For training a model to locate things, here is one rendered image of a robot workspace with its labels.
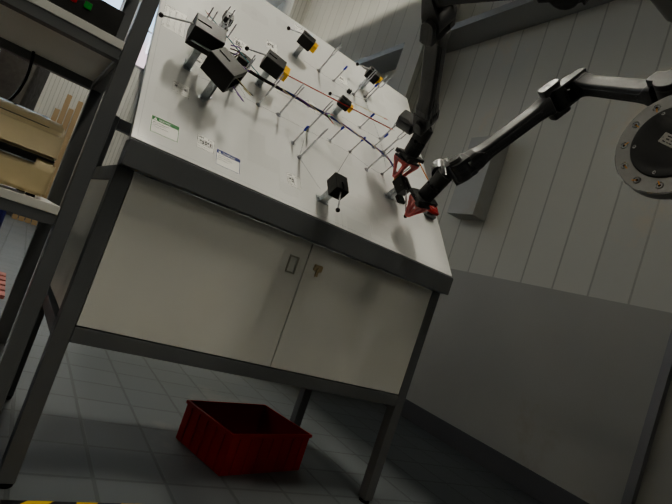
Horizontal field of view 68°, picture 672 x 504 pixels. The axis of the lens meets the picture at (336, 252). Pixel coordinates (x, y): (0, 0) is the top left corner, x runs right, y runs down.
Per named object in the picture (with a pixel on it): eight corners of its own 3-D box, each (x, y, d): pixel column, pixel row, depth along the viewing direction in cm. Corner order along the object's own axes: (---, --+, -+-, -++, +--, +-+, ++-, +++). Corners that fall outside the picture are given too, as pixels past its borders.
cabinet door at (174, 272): (269, 367, 150) (313, 243, 153) (76, 325, 120) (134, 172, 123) (266, 365, 152) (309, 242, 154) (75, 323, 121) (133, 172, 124)
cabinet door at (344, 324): (399, 395, 180) (434, 291, 183) (271, 367, 150) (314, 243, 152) (395, 392, 182) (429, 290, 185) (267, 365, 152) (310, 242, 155)
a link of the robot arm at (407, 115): (422, 127, 163) (438, 111, 166) (394, 109, 167) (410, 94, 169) (417, 149, 174) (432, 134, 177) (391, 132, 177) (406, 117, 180)
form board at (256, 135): (127, 140, 119) (130, 136, 118) (172, -58, 178) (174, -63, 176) (448, 279, 185) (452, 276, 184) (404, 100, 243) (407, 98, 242)
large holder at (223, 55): (179, 60, 144) (203, 21, 136) (222, 106, 146) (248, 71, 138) (164, 64, 139) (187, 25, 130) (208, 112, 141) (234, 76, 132)
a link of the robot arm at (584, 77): (574, 61, 160) (585, 88, 165) (539, 88, 161) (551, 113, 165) (697, 67, 120) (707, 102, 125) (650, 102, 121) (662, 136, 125)
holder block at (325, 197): (317, 220, 149) (339, 202, 143) (315, 190, 156) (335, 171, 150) (330, 226, 151) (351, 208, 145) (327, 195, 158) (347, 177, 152)
